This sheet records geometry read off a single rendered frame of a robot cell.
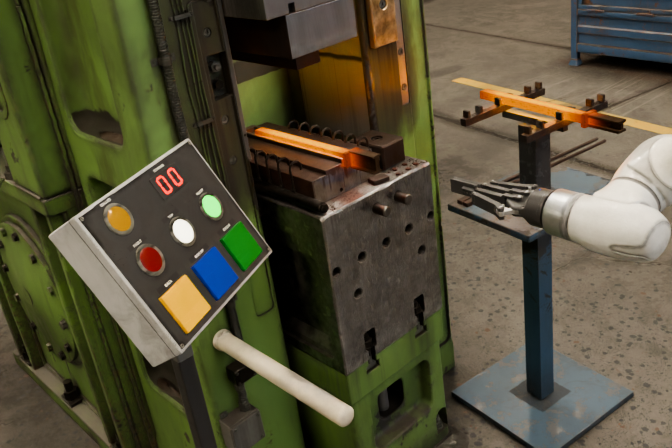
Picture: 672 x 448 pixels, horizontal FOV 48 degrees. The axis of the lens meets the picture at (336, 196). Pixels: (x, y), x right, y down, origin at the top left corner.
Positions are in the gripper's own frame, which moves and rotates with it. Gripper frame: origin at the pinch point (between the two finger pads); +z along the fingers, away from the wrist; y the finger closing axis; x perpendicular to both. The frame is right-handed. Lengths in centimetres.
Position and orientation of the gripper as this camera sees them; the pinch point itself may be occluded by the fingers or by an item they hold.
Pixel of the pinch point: (466, 187)
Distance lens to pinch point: 157.7
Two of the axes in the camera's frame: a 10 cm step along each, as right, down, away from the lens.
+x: -1.3, -9.0, -4.2
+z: -6.8, -2.2, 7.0
